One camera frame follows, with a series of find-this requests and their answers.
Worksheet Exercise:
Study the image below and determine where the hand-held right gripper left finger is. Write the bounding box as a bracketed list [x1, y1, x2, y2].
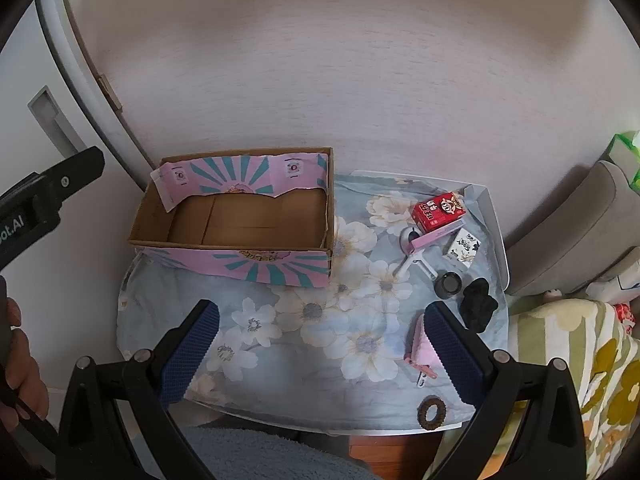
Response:
[55, 299, 221, 480]

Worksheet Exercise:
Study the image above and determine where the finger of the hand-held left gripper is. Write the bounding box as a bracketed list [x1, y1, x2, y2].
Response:
[37, 146, 106, 206]

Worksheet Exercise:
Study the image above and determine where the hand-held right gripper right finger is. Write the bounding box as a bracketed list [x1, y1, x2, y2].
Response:
[422, 301, 587, 480]

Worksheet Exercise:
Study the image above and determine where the black scrunchie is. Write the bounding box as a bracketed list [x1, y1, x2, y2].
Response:
[461, 278, 499, 332]

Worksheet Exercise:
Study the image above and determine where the brown hair tie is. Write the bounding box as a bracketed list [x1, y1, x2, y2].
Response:
[417, 396, 446, 431]

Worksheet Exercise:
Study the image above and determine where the white tripod stand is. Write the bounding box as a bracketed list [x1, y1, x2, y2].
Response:
[397, 226, 433, 281]

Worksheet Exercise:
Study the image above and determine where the pink teal cardboard box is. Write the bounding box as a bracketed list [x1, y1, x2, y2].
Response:
[128, 147, 335, 289]

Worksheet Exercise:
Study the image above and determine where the person's left hand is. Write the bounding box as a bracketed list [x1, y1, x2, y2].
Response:
[0, 277, 51, 431]

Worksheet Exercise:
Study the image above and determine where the small dark round jar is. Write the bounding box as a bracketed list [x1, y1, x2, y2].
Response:
[434, 271, 463, 301]

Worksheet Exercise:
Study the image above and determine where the white black printed carton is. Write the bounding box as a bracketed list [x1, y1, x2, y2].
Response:
[446, 228, 482, 264]

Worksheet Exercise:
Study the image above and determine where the white wardrobe door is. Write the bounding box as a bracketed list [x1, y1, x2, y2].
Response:
[0, 0, 146, 286]

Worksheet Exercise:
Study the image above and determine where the blue floral cloth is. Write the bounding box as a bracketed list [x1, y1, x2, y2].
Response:
[116, 170, 510, 433]

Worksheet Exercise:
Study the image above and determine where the green yellow floral blanket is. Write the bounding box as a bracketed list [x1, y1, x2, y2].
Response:
[420, 297, 640, 480]

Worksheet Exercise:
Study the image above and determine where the red printed carton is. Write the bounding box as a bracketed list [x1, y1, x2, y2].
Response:
[411, 191, 467, 234]

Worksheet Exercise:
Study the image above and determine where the grey cushion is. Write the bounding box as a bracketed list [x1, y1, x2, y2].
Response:
[502, 160, 640, 297]

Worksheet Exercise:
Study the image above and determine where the small red patterned item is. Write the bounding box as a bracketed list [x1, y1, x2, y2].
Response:
[612, 302, 637, 331]

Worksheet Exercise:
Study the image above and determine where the white plush toy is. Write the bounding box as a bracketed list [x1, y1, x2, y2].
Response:
[585, 265, 640, 306]

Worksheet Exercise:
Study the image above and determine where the green tissue pack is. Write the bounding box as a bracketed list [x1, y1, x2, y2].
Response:
[602, 130, 640, 186]

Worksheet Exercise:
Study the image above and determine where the white door frame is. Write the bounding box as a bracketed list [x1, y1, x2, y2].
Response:
[37, 0, 157, 188]

